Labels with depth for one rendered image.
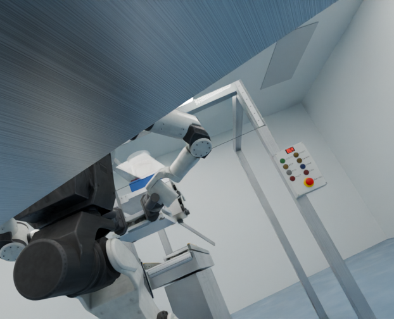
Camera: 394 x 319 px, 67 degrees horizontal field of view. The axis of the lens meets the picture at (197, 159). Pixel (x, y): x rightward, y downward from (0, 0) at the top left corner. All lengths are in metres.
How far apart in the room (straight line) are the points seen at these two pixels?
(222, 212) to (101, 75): 5.13
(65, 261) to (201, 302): 1.28
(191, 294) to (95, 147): 1.62
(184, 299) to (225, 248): 3.41
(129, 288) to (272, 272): 4.52
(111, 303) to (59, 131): 0.72
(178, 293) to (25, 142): 1.67
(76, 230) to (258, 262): 4.70
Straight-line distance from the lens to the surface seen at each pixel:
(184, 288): 1.86
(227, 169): 5.53
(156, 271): 1.76
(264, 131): 1.79
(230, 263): 5.20
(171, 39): 0.20
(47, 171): 0.30
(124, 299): 0.91
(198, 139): 0.99
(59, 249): 0.66
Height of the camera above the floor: 0.69
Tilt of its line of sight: 20 degrees up
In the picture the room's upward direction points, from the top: 24 degrees counter-clockwise
